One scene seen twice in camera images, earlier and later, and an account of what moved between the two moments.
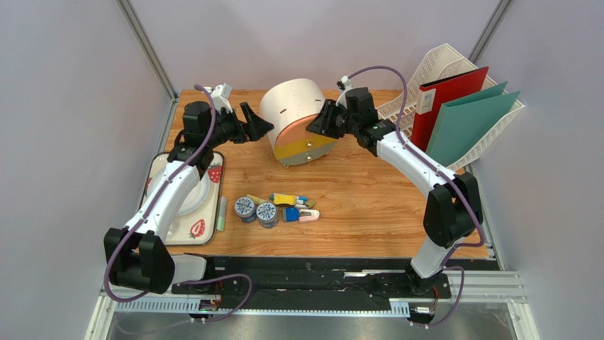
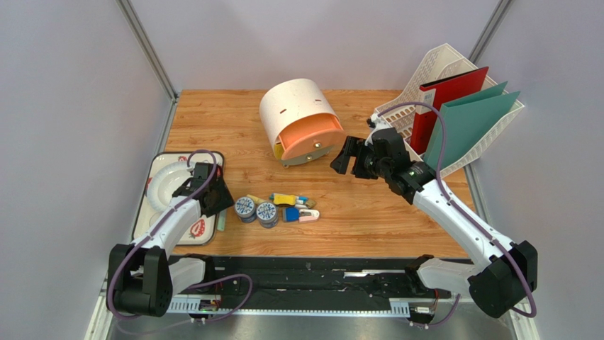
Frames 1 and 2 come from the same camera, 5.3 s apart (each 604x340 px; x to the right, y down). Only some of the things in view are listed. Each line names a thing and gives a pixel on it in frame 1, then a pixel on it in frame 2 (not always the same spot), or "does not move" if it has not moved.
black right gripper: (334, 120) → (358, 159)
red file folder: (432, 97) does not move
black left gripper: (254, 128) → (226, 200)
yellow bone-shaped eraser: (279, 198) does not move
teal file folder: (463, 122) does not move
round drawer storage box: (290, 105) does not move
